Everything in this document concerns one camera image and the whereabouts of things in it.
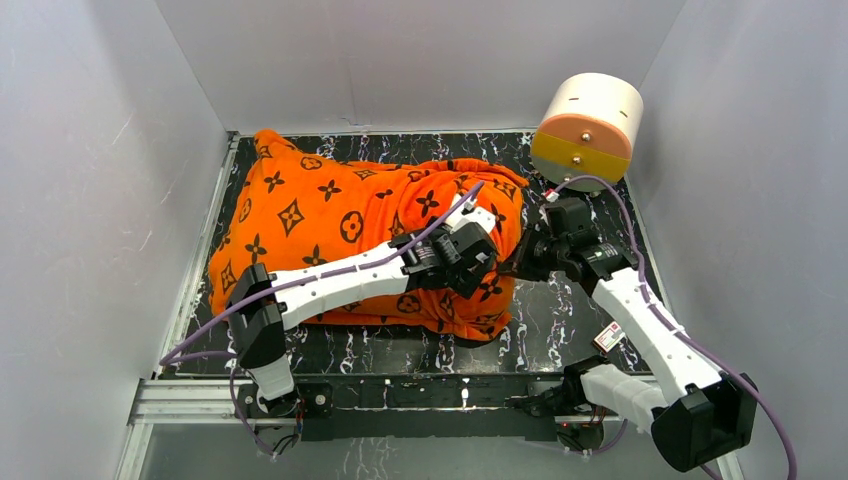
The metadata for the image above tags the red white label tag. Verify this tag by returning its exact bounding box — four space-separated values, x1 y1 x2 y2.
593 321 626 354

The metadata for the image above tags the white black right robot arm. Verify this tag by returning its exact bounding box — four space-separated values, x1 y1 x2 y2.
498 198 757 472

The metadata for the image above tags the white cylinder with coloured lid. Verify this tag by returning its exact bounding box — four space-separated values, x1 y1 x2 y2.
530 72 644 193

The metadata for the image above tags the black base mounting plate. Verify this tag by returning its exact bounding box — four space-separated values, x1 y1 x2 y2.
235 370 627 444

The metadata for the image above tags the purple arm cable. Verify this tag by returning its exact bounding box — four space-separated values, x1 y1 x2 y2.
158 180 486 458
555 174 798 480

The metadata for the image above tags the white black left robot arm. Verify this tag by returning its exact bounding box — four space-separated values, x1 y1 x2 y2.
224 215 497 416

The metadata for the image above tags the orange patterned plush pillowcase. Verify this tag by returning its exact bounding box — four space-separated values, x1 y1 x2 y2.
207 129 526 342

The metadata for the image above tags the aluminium front rail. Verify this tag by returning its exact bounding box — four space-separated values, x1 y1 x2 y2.
129 377 729 425

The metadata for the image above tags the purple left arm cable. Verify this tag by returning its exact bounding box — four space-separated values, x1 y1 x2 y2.
158 180 486 458

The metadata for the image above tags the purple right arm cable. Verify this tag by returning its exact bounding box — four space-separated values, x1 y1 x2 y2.
555 174 798 480

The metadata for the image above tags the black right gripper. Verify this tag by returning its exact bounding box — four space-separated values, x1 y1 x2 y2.
498 223 568 283

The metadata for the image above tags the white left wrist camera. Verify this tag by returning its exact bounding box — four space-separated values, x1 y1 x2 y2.
443 194 496 234

